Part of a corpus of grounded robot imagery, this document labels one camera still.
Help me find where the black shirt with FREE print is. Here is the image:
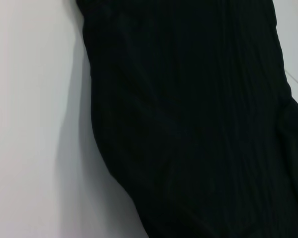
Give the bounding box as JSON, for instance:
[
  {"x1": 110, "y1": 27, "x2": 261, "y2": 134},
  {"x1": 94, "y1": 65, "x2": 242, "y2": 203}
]
[{"x1": 75, "y1": 0, "x2": 298, "y2": 238}]

